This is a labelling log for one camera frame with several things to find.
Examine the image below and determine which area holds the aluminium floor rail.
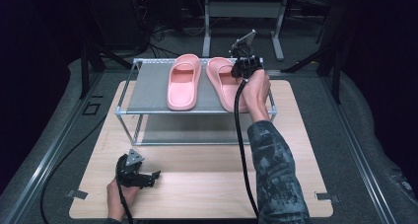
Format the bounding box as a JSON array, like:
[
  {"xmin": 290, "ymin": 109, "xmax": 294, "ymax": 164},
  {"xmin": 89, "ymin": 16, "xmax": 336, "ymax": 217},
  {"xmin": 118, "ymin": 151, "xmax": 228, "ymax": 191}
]
[
  {"xmin": 0, "ymin": 71, "xmax": 104, "ymax": 224},
  {"xmin": 319, "ymin": 75, "xmax": 399, "ymax": 224}
]

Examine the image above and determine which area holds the hand-held gripper black cable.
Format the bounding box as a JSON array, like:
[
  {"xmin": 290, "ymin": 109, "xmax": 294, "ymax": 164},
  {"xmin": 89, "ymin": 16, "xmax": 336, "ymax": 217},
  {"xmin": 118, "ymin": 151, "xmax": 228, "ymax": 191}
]
[
  {"xmin": 114, "ymin": 153, "xmax": 135, "ymax": 224},
  {"xmin": 233, "ymin": 79, "xmax": 261, "ymax": 220}
]

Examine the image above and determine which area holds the grey metal shoe rack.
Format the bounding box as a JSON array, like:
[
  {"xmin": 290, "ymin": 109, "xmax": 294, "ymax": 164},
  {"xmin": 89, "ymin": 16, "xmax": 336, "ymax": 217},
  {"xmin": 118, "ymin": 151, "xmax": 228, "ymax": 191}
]
[{"xmin": 114, "ymin": 56, "xmax": 278, "ymax": 147}]

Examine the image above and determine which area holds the black metal frame leg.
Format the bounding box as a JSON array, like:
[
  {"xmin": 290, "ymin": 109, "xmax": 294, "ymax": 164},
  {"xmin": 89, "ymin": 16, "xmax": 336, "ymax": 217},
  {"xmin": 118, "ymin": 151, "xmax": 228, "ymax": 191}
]
[
  {"xmin": 79, "ymin": 36, "xmax": 133, "ymax": 101},
  {"xmin": 281, "ymin": 36, "xmax": 343, "ymax": 105}
]

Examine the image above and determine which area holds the person's left hand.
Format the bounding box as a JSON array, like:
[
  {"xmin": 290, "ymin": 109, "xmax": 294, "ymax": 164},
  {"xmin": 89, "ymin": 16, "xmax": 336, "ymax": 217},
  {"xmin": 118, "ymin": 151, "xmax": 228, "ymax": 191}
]
[{"xmin": 105, "ymin": 178, "xmax": 141, "ymax": 222}]

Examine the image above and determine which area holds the right hand-held gripper black cable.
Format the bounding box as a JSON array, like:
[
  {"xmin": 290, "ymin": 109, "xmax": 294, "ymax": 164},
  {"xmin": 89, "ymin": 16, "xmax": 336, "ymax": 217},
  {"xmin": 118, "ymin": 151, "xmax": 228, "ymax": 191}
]
[{"xmin": 233, "ymin": 79, "xmax": 261, "ymax": 220}]

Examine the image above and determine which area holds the pink slide slipper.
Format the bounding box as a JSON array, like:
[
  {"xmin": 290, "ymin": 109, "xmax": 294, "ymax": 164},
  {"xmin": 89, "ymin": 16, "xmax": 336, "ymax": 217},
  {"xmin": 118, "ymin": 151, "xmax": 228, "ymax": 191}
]
[
  {"xmin": 205, "ymin": 56, "xmax": 250, "ymax": 114},
  {"xmin": 166, "ymin": 53, "xmax": 202, "ymax": 112}
]

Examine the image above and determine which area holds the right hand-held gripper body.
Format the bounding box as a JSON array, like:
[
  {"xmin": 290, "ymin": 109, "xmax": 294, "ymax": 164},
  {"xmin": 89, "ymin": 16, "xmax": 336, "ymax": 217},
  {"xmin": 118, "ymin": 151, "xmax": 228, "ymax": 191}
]
[{"xmin": 229, "ymin": 29, "xmax": 264, "ymax": 80}]

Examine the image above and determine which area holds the person's right hand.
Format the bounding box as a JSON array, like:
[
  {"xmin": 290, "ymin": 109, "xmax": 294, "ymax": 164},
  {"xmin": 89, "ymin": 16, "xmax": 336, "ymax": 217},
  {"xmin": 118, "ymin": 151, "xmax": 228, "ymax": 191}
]
[{"xmin": 241, "ymin": 68, "xmax": 272, "ymax": 123}]

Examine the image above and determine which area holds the black floor cable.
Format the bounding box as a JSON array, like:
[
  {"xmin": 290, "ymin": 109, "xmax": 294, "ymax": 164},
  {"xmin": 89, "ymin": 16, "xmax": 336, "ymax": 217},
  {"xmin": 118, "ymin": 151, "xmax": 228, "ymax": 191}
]
[{"xmin": 39, "ymin": 114, "xmax": 109, "ymax": 224}]

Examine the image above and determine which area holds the grey metal stand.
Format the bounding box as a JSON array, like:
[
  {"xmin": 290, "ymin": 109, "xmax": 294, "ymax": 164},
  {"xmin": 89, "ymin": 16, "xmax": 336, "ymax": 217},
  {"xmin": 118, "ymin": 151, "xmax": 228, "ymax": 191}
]
[{"xmin": 201, "ymin": 0, "xmax": 289, "ymax": 62}]

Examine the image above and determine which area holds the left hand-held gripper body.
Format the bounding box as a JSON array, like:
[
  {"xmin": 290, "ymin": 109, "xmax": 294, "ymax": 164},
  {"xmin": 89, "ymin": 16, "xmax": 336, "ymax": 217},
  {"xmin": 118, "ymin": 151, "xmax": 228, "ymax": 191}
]
[{"xmin": 114, "ymin": 148, "xmax": 148, "ymax": 187}]

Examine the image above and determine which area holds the left hand-held gripper black cable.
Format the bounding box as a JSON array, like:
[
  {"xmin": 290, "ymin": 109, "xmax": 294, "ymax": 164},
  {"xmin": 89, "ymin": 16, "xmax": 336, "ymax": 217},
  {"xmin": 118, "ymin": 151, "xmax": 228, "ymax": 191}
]
[{"xmin": 114, "ymin": 153, "xmax": 135, "ymax": 224}]

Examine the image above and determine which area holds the tangle of dark cables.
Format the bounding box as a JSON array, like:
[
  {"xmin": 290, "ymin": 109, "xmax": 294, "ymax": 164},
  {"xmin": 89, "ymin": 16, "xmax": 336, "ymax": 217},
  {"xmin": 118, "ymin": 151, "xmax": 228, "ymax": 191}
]
[{"xmin": 144, "ymin": 21, "xmax": 188, "ymax": 59}]

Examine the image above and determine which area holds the grey tape piece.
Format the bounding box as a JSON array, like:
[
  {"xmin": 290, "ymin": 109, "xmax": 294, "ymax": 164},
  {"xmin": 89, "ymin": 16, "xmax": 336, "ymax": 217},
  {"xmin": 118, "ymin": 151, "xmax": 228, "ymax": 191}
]
[
  {"xmin": 66, "ymin": 188, "xmax": 90, "ymax": 200},
  {"xmin": 314, "ymin": 191, "xmax": 341, "ymax": 204}
]

